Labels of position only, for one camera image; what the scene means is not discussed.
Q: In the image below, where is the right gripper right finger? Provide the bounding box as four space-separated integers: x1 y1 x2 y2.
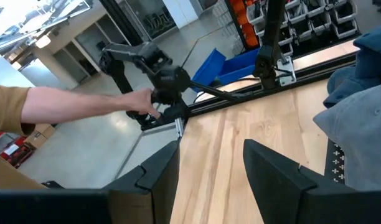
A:
242 138 381 224

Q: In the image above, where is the teal blue fabric hat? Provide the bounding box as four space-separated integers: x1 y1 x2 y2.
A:
352 26 381 84

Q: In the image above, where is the blue plastic bin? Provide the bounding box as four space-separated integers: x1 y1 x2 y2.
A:
217 47 261 86
191 47 227 93

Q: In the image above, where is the dark navy fabric hat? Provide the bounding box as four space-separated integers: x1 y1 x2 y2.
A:
322 66 370 109

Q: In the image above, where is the white open cabinet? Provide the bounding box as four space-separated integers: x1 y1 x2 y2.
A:
31 12 133 91

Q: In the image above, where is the grey baseball cap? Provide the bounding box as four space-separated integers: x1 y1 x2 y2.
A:
313 81 381 192

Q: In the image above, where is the black perforated metal rack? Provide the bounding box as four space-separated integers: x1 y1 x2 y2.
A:
323 139 347 185

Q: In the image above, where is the shelf with storage bins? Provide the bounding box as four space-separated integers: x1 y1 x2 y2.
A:
224 0 360 58

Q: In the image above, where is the black vertical post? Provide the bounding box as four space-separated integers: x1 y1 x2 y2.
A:
252 0 287 90

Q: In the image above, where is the red tool case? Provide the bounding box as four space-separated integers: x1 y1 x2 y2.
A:
0 132 35 169

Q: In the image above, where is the cardboard box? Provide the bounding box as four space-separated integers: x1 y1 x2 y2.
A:
23 123 57 149

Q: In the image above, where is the person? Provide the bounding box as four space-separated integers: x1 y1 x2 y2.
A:
0 85 47 190

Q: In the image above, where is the black aluminium table frame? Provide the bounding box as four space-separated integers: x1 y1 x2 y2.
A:
140 51 357 138

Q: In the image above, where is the silver metal bracket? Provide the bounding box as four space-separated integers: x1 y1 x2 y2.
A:
275 55 298 87

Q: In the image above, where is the person's forearm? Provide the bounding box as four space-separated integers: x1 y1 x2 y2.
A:
20 86 129 126

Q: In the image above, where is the person's hand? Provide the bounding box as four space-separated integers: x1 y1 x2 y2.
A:
124 87 162 119

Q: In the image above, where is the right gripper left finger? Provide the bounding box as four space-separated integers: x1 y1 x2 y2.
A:
102 139 181 224

